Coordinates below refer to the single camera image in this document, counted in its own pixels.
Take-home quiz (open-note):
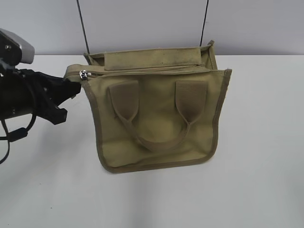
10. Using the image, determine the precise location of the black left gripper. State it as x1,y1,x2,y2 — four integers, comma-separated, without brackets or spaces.
0,68,81,125

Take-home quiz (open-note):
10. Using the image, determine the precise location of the silver zipper pull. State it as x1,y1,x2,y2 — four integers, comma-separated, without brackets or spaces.
79,70,88,81

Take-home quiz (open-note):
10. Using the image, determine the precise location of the khaki yellow canvas bag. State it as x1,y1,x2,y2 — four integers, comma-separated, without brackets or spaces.
65,41,232,173

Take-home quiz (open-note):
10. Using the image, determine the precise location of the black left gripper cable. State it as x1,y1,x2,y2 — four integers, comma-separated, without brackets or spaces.
0,68,38,164

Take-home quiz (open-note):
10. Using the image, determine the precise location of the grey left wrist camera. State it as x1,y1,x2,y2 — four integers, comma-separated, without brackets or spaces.
0,28,35,70

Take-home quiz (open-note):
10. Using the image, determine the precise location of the left black wall cable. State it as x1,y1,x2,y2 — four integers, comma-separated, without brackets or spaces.
76,0,91,56

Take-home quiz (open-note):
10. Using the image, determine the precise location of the black wall cable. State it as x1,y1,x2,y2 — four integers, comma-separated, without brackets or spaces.
199,0,209,48
76,0,91,56

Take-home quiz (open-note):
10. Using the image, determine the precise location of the right black wall cable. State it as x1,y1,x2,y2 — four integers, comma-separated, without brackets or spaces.
199,0,209,48

